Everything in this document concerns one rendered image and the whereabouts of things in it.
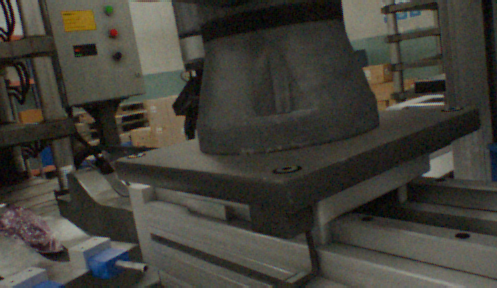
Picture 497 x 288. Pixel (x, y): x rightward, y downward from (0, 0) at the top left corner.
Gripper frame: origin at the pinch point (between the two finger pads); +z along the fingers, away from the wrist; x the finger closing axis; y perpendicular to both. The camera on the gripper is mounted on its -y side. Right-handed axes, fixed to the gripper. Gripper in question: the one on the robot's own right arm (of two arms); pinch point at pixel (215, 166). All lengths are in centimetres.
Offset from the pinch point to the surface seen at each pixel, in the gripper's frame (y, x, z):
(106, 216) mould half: -14.9, -17.6, 6.6
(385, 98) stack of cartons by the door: -360, 574, 61
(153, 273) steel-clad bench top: 5.9, -19.4, 12.6
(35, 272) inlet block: 8.9, -36.7, 4.4
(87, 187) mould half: -24.2, -17.0, 1.7
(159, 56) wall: -706, 386, -69
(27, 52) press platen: -72, -10, -32
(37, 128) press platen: -73, -12, -10
